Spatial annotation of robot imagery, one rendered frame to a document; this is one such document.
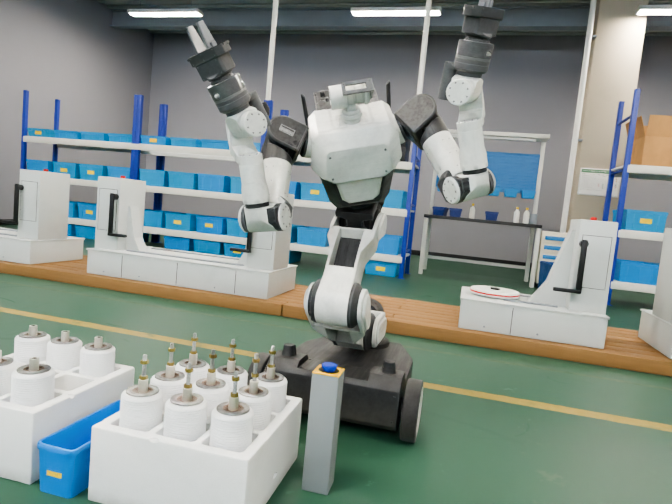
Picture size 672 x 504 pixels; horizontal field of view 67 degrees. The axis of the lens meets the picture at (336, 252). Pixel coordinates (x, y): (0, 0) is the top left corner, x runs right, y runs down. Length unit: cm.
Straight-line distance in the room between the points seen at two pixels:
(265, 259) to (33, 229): 194
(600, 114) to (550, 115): 229
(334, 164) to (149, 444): 88
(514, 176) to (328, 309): 575
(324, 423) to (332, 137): 79
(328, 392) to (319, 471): 21
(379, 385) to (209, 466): 66
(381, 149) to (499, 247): 806
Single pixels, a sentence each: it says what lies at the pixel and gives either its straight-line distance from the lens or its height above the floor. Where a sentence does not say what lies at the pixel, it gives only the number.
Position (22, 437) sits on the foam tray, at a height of 11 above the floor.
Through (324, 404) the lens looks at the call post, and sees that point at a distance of 133.
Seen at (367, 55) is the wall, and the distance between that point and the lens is 1014.
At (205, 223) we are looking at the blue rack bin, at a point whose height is 38.
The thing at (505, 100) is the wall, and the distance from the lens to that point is 971.
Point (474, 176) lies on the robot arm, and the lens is 142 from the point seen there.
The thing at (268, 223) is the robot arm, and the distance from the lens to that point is 138.
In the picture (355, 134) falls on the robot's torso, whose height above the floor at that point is 95.
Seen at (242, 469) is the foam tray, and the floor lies 16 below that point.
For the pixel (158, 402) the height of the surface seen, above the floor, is 23.
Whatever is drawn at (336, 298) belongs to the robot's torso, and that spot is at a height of 46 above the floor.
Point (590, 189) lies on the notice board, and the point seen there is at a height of 128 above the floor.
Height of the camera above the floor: 73
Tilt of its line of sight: 5 degrees down
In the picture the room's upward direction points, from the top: 5 degrees clockwise
